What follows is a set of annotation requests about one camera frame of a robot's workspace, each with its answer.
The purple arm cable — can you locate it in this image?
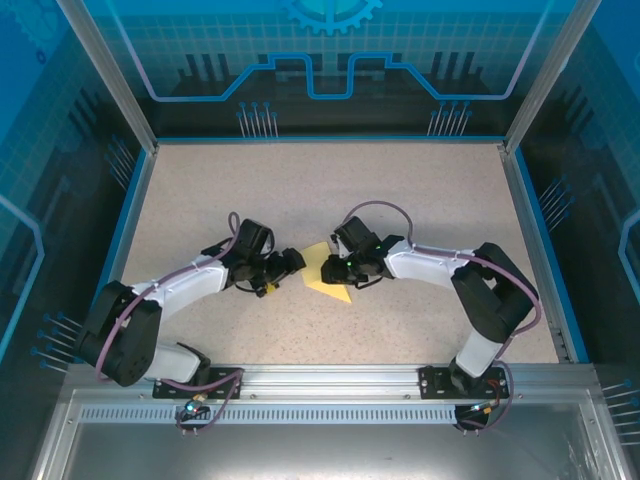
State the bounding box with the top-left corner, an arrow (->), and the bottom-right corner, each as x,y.
95,210 -> 246,437
342,200 -> 542,436

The cable connector with green light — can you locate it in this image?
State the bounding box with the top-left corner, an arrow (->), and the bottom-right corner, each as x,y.
180,393 -> 212,420
467,398 -> 503,417

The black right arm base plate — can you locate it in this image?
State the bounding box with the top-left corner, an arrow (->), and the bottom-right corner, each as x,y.
418,364 -> 510,400

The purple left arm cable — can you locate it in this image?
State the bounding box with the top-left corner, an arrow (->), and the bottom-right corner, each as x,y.
95,210 -> 246,437

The slotted grey cable duct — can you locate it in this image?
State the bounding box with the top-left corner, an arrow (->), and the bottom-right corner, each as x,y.
79,407 -> 461,424

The brushed metal shelf panel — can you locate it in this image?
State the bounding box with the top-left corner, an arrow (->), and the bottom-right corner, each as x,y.
29,389 -> 624,480

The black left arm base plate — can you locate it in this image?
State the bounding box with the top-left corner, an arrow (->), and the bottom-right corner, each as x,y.
152,366 -> 245,400

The aluminium mounting rail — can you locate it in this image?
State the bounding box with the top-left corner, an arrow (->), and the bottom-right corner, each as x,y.
64,363 -> 599,401

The aluminium frame post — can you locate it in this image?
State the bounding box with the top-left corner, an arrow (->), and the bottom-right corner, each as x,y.
55,0 -> 160,154
501,0 -> 604,154

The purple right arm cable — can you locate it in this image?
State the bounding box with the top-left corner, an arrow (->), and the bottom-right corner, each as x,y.
342,200 -> 542,436

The blue table border strip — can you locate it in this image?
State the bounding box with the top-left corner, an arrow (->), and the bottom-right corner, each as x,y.
73,147 -> 159,365
513,147 -> 592,365
154,134 -> 506,144

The yellow cloth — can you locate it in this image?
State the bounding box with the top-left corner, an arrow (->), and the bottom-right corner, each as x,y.
299,241 -> 354,305

